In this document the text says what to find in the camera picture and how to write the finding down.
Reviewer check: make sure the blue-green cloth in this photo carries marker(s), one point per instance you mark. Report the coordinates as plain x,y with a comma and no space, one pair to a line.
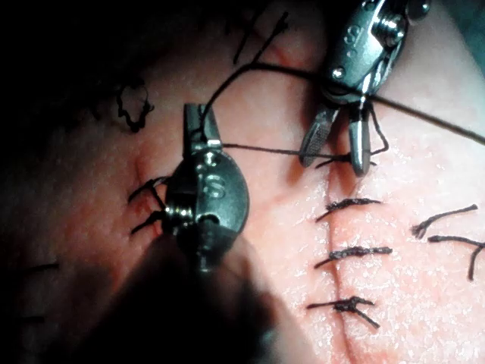
475,22

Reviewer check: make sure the right arm needle driver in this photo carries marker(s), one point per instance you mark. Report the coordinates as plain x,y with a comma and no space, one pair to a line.
356,49

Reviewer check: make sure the left arm needle driver jaw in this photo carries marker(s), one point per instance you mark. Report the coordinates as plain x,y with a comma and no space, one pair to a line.
212,127
190,125

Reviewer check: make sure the black thread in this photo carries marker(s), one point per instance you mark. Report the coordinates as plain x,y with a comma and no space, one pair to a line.
273,66

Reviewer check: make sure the black stitching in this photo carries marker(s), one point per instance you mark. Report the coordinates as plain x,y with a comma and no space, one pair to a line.
454,239
278,28
153,217
352,252
132,127

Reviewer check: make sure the tissue pad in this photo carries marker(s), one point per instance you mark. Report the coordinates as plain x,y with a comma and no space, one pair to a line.
288,235

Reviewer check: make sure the right arm needle driver jaw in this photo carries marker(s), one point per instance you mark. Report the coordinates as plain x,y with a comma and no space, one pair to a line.
359,148
317,140

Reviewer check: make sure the left arm needle driver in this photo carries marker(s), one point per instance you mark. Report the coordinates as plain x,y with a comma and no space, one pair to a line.
223,193

